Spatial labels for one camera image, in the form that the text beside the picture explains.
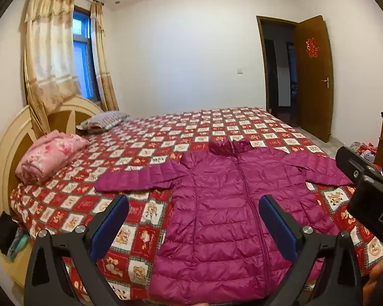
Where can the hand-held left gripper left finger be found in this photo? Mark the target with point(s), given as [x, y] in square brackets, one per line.
[110, 226]

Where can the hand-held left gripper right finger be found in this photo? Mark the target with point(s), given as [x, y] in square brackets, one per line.
[279, 226]

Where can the purple down jacket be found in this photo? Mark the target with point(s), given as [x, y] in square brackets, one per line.
[229, 213]

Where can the pile of clothes on floor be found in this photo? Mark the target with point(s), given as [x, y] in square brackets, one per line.
[364, 151]

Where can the person's right hand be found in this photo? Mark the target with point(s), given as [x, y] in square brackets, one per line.
[375, 282]

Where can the brown wooden door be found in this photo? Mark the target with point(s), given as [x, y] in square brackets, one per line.
[312, 102]

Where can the teal cloth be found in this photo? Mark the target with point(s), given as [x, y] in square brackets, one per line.
[19, 245]

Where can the pink folded blanket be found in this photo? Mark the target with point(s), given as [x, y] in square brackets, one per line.
[48, 156]

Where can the beige nightstand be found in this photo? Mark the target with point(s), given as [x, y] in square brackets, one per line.
[14, 271]

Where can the striped pillow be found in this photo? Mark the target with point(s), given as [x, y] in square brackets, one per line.
[103, 119]

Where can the dark cloth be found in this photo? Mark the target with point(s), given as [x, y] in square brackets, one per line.
[1, 234]

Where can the red patterned bedspread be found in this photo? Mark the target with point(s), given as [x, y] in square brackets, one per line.
[210, 127]

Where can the beige wooden headboard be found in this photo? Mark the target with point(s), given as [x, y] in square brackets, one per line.
[6, 153]

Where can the red paper door decoration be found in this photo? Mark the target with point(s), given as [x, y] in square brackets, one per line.
[312, 47]

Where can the window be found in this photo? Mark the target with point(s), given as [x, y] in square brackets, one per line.
[83, 57]

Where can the wide beige floral curtain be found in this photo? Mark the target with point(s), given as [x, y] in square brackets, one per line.
[49, 60]

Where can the brown door frame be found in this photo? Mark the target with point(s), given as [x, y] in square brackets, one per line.
[261, 63]

